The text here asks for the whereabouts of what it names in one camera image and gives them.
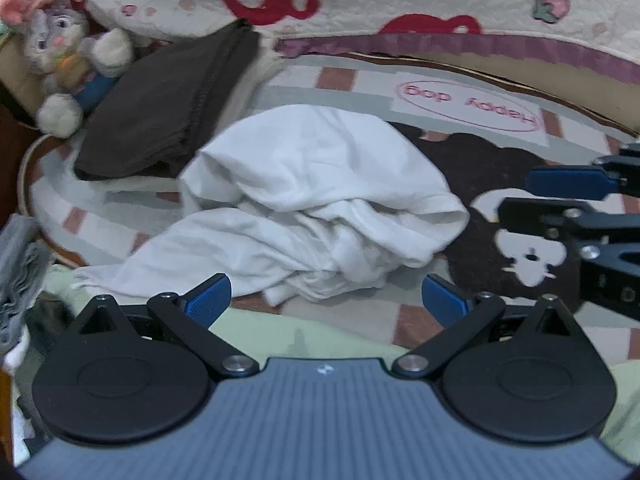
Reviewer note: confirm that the grey crumpled cloth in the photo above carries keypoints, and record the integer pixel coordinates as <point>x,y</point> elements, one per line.
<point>20,260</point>

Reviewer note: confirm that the dark brown folded garment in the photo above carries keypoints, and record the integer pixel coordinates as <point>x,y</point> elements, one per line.
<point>160,105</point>

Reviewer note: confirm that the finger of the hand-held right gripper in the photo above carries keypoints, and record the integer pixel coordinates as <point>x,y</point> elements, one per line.
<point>570,182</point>
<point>540,220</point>

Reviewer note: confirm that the white t-shirt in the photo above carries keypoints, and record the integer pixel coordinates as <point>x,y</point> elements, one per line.
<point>310,175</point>

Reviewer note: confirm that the grey plush bunny toy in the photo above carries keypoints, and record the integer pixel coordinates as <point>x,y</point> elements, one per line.
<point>55,35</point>

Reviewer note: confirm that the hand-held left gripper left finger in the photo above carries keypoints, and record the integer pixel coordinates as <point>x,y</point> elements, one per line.
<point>207,300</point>

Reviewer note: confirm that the checkered mat with dog print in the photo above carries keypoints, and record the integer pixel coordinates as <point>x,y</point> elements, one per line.
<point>350,85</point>

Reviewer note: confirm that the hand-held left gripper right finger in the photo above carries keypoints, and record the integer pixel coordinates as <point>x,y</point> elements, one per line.
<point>442,300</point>

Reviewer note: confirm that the light green sheet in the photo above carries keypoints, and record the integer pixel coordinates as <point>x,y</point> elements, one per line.
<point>320,335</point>

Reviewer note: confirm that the cream folded garment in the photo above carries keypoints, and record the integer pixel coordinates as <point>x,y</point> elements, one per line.
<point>255,77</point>

